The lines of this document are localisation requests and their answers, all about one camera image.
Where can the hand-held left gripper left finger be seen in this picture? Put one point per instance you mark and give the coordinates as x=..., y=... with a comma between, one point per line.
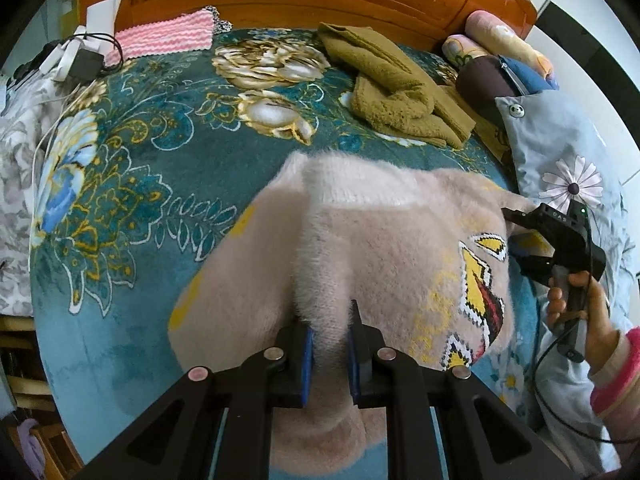
x=305, y=360

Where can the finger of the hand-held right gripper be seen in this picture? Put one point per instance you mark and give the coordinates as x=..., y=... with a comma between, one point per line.
x=520, y=217
x=531, y=267

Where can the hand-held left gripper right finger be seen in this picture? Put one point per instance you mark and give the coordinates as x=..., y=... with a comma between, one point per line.
x=353, y=360

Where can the fluffy beige sweater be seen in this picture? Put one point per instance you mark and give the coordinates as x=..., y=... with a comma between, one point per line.
x=380, y=260

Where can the person's right forearm pink sleeve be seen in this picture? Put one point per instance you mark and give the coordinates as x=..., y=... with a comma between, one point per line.
x=617, y=377

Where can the person's right hand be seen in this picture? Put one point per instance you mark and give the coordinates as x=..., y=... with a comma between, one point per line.
x=587, y=312

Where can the light blue daisy pillow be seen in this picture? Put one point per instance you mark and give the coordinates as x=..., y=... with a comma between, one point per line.
x=570, y=160

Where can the dark brown cushion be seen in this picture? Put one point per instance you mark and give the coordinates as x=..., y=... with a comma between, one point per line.
x=482, y=87

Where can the blue zippered cloth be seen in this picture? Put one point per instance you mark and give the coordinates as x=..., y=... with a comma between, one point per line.
x=530, y=76

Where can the olive green fleece garment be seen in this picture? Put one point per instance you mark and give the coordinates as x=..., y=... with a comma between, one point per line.
x=400, y=95

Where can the pink floral rolled bolster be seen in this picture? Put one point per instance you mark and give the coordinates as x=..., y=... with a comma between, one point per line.
x=505, y=42

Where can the teal floral blanket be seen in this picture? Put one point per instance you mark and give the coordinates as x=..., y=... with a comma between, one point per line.
x=150, y=200

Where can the wooden stool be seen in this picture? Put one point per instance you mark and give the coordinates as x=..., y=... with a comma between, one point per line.
x=30, y=410

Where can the grey floral bedsheet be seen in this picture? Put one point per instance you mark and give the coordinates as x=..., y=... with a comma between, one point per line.
x=20, y=180

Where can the pink white knitted cloth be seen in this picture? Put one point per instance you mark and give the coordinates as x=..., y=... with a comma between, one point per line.
x=165, y=35

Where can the black power adapter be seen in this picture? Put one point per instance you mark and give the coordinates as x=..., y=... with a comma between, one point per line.
x=86, y=62

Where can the white charger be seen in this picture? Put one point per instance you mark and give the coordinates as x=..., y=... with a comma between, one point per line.
x=60, y=62

